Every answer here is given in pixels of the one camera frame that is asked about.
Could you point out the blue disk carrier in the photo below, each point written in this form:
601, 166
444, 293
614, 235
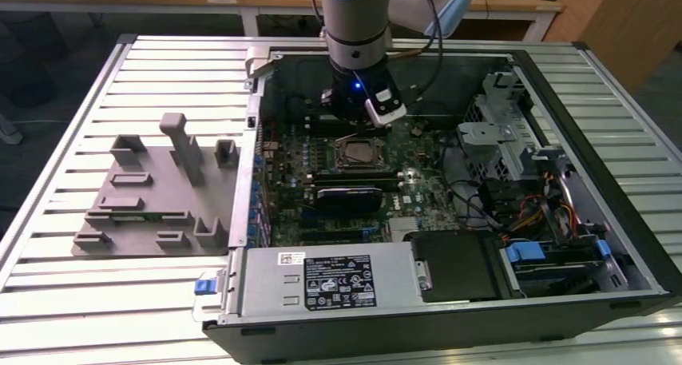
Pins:
525, 253

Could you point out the silver chipset heatsink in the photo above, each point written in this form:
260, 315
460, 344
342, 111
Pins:
404, 227

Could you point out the silver power supply unit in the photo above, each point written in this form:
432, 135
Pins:
266, 281

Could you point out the silver coin battery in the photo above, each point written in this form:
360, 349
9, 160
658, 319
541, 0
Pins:
418, 128

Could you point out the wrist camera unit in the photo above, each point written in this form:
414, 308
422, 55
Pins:
386, 109

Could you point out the black graphics card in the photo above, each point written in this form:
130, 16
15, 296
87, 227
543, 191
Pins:
348, 201

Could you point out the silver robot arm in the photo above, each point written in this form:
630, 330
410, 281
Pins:
356, 33

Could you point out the green motherboard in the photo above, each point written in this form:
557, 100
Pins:
431, 169

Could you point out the wooden desk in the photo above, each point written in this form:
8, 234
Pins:
228, 1

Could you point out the grey parts rack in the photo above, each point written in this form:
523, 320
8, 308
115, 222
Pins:
160, 205

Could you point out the CPU socket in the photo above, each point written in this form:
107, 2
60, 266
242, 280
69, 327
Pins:
360, 167

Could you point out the blue plastic latch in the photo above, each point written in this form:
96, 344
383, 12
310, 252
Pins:
204, 287

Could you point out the black open PC case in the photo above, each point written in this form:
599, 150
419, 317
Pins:
372, 333

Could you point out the black RAM slot bank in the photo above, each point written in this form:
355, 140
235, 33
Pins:
356, 180
319, 127

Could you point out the green RAM stick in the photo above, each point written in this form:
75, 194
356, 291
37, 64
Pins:
135, 218

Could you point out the wooden cabinet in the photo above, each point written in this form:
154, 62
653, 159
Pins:
629, 29

